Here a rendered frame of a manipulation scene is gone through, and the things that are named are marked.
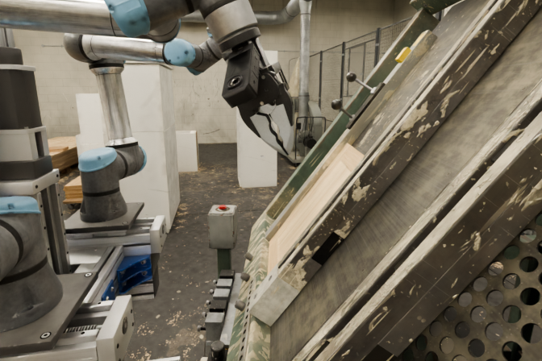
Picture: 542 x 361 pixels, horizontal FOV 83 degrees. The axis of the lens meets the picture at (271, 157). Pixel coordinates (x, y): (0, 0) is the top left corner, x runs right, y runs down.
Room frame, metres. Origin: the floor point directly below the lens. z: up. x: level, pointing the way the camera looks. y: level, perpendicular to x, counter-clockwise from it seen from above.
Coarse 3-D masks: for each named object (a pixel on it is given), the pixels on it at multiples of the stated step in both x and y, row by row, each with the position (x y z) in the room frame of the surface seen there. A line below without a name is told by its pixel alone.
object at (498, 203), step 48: (528, 96) 0.40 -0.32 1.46; (528, 144) 0.34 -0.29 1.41; (480, 192) 0.34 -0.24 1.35; (528, 192) 0.34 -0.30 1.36; (432, 240) 0.35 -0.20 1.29; (480, 240) 0.34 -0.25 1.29; (384, 288) 0.36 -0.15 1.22; (432, 288) 0.34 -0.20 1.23; (336, 336) 0.36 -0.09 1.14; (384, 336) 0.34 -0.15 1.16
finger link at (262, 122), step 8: (256, 120) 0.52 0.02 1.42; (264, 120) 0.52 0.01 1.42; (256, 128) 0.53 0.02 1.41; (264, 128) 0.52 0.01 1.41; (272, 128) 0.54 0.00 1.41; (264, 136) 0.53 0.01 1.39; (272, 136) 0.52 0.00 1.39; (272, 144) 0.53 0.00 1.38; (280, 144) 0.53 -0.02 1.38; (280, 152) 0.53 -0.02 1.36
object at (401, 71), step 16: (416, 48) 1.11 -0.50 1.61; (400, 64) 1.12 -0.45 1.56; (400, 80) 1.11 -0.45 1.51; (384, 96) 1.11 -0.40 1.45; (368, 112) 1.11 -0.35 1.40; (352, 128) 1.11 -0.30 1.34; (336, 144) 1.14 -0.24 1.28; (304, 192) 1.12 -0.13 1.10; (288, 208) 1.12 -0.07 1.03; (272, 224) 1.17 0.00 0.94
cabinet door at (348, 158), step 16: (336, 160) 1.08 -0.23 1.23; (352, 160) 0.94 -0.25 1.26; (320, 176) 1.11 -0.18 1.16; (336, 176) 0.97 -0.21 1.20; (320, 192) 1.00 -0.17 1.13; (304, 208) 1.04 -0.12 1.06; (320, 208) 0.90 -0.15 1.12; (288, 224) 1.06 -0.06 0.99; (304, 224) 0.93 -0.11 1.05; (272, 240) 1.09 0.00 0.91; (288, 240) 0.95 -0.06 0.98; (272, 256) 0.97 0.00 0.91
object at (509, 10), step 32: (512, 0) 0.67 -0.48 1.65; (480, 32) 0.67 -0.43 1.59; (512, 32) 0.67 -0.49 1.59; (448, 64) 0.68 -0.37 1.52; (480, 64) 0.67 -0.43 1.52; (416, 96) 0.71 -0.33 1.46; (448, 96) 0.67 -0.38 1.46; (416, 128) 0.67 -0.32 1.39; (384, 160) 0.67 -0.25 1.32; (352, 192) 0.67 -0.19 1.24; (320, 224) 0.68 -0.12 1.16; (352, 224) 0.67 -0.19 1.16; (288, 256) 0.71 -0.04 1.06; (320, 256) 0.67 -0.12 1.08; (256, 288) 0.74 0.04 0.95; (288, 288) 0.68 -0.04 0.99
